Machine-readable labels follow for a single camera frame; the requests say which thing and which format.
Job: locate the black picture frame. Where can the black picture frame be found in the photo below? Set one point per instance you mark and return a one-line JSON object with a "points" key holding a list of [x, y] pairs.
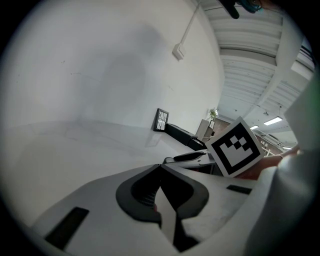
{"points": [[160, 120]]}

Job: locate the white oval table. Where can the white oval table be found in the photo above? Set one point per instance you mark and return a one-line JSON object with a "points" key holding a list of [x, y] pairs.
{"points": [[62, 155]]}

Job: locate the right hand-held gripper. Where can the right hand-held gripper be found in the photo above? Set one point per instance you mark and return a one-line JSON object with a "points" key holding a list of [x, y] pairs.
{"points": [[237, 147]]}

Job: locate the wooden shelf unit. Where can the wooden shelf unit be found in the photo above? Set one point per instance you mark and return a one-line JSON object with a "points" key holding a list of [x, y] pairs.
{"points": [[203, 130]]}

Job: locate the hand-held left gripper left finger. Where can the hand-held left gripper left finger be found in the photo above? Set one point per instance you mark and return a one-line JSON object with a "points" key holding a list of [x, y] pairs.
{"points": [[100, 212]]}

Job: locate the green potted plant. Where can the green potted plant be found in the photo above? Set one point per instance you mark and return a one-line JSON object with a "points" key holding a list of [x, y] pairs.
{"points": [[213, 113]]}

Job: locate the long ceiling light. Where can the long ceiling light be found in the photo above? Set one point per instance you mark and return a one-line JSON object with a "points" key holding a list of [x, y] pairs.
{"points": [[254, 127], [273, 120]]}

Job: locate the person's right forearm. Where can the person's right forearm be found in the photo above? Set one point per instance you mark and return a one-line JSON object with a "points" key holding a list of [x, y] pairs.
{"points": [[275, 161]]}

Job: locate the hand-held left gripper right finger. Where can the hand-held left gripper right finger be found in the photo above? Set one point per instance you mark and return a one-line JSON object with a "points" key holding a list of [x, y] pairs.
{"points": [[220, 200]]}

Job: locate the dark blue drawer box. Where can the dark blue drawer box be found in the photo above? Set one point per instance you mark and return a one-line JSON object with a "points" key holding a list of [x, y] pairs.
{"points": [[180, 132]]}

